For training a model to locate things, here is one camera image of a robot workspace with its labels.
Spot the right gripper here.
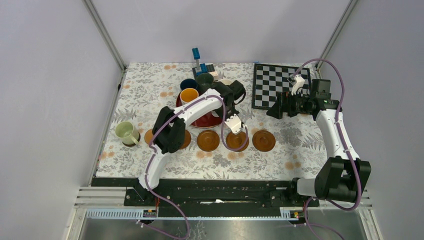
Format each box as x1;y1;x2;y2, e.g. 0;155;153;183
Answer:
266;89;314;120

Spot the black mug cream inside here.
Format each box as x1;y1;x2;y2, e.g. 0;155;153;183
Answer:
219;78;233;86

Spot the patterned mug orange inside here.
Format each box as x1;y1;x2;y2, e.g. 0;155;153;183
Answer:
179;88;199;105

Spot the light wooden coaster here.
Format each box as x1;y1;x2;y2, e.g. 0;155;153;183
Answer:
144;128;154;145

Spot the light green mug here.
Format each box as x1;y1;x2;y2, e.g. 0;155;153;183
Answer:
114;121;140;142

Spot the dark brown wooden coaster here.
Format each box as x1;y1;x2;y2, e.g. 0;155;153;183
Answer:
121;133;141;147

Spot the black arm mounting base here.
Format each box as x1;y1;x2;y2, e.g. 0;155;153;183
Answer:
91;177;308;218

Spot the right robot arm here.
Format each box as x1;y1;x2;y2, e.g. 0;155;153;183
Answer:
266;75;372;206

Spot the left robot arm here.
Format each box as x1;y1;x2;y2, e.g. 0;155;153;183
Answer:
135;80;248;206

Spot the red round tray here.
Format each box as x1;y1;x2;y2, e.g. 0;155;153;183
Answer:
174;92;222;129

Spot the black and white chessboard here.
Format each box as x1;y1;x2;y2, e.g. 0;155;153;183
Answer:
251;63;298;110

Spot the dark green mug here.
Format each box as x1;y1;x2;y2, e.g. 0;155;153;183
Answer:
195;73;214;95

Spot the floral tablecloth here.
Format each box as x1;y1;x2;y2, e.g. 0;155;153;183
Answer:
95;62;327;180

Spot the blue and black block toy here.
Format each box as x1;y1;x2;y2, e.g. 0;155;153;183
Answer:
191;47;219;81

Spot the dark blue mug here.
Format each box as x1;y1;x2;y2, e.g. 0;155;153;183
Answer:
179;78;198;91

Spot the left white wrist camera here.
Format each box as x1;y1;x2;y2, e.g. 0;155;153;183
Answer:
224;114;245;135

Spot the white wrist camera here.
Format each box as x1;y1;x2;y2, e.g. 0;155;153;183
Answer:
224;114;245;135
288;74;305;96

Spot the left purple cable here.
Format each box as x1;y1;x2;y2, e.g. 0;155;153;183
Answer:
145;94;250;240

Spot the purple cable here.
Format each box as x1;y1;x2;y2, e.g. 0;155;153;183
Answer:
286;58;363;240
145;94;250;240

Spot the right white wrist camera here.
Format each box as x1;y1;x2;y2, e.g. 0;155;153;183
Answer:
288;74;305;96

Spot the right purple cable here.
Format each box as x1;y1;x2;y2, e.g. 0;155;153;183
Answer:
286;58;363;240

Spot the aluminium rail frame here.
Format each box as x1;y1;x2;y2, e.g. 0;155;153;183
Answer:
64;186;383;240

